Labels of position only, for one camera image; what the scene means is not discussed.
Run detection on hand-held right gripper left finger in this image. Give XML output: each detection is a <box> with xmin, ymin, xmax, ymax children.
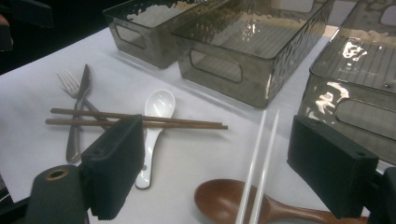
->
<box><xmin>79</xmin><ymin>114</ymin><xmax>146</xmax><ymax>221</ymax></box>

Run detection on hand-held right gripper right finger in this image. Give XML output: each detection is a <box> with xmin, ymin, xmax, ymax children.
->
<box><xmin>287</xmin><ymin>114</ymin><xmax>380</xmax><ymax>220</ymax></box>

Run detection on white chopstick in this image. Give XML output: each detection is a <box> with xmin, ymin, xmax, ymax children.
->
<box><xmin>234</xmin><ymin>109</ymin><xmax>268</xmax><ymax>224</ymax></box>
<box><xmin>247</xmin><ymin>108</ymin><xmax>281</xmax><ymax>224</ymax></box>

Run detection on white ceramic spoon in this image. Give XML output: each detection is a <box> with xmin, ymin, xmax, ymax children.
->
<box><xmin>134</xmin><ymin>89</ymin><xmax>177</xmax><ymax>190</ymax></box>

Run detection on brown wooden chopstick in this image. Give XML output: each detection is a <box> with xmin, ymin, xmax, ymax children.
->
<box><xmin>44</xmin><ymin>118</ymin><xmax>229</xmax><ymax>131</ymax></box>
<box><xmin>49</xmin><ymin>107</ymin><xmax>224</xmax><ymax>127</ymax></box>

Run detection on smoky clear plastic bin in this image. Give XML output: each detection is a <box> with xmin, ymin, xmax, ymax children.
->
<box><xmin>172</xmin><ymin>0</ymin><xmax>336</xmax><ymax>109</ymax></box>
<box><xmin>298</xmin><ymin>0</ymin><xmax>396</xmax><ymax>166</ymax></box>
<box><xmin>102</xmin><ymin>0</ymin><xmax>225</xmax><ymax>70</ymax></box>

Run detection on metal fork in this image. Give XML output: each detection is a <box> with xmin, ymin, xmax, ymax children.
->
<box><xmin>56</xmin><ymin>68</ymin><xmax>110</xmax><ymax>131</ymax></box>

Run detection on white table cover sheet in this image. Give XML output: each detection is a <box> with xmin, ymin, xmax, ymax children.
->
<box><xmin>0</xmin><ymin>27</ymin><xmax>396</xmax><ymax>224</ymax></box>

